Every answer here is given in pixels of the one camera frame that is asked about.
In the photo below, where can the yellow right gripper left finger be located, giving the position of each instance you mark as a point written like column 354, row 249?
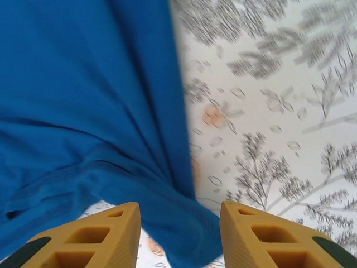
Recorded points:
column 83, row 245

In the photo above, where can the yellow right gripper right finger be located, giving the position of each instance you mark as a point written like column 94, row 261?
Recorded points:
column 265, row 245

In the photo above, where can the blue t-shirt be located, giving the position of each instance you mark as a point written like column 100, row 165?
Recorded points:
column 83, row 97

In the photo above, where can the floral print tablecloth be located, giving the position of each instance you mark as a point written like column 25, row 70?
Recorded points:
column 279, row 111

